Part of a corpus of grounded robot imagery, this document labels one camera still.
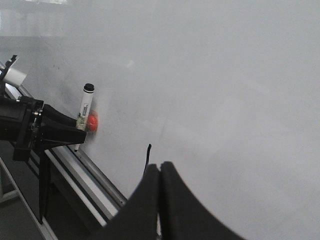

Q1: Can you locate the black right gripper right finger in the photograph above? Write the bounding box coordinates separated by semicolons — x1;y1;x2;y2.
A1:
159;161;243;240

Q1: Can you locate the white whiteboard marker pen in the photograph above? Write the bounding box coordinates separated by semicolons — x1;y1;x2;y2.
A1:
73;83;96;153

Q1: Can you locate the aluminium whiteboard tray rail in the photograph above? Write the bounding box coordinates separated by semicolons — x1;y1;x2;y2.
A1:
0;81;126;227

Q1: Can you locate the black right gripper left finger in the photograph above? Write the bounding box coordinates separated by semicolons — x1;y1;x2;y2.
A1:
89;164;160;240

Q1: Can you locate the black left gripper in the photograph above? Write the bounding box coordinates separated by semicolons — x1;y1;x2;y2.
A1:
0;96;87;162

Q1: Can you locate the white paper roll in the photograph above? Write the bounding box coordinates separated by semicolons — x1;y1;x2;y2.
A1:
0;54;27;88

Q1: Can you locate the red round magnet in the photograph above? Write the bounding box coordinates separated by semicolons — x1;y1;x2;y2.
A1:
86;113;99;132

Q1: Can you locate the white whiteboard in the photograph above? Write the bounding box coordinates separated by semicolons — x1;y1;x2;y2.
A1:
0;0;320;240

